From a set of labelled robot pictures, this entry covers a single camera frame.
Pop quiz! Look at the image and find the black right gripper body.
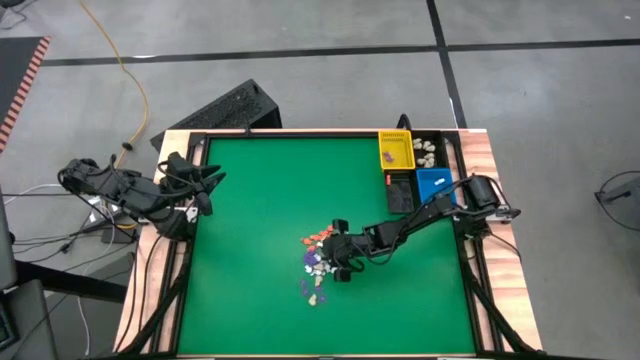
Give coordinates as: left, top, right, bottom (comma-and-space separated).
333, 218, 369, 284

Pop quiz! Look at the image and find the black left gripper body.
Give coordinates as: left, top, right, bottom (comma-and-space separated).
162, 152, 214, 217

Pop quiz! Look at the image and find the black perforated metal case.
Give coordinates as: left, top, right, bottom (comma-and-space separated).
149, 78, 283, 153

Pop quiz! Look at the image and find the black plastic basket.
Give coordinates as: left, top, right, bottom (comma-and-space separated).
383, 169, 420, 216
411, 130, 448, 171

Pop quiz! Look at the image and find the green table mat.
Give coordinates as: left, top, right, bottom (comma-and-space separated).
177, 137, 476, 356

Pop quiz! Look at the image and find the blue plastic basket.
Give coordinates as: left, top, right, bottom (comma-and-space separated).
415, 168, 457, 206

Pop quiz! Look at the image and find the yellow plastic basket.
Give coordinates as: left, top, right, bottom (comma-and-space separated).
378, 129, 417, 173

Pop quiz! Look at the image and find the black stand leg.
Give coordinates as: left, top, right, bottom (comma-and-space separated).
14, 259, 129, 305

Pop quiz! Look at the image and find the black orange-striped floor mat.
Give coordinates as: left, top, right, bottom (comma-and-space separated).
0, 35, 52, 154

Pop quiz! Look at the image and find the gray equipment cart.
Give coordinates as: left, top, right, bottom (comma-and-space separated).
0, 187, 59, 360

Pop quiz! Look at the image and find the yellow extension cable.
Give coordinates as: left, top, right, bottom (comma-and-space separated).
78, 0, 150, 171

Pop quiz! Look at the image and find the black diagonal frame brace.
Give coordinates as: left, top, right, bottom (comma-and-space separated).
457, 239, 539, 355
117, 239, 196, 355

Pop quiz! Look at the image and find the black floor cable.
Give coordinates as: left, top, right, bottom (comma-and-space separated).
12, 229, 139, 264

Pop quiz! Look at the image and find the white floor cable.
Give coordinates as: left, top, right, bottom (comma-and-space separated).
2, 183, 66, 206
74, 294, 94, 357

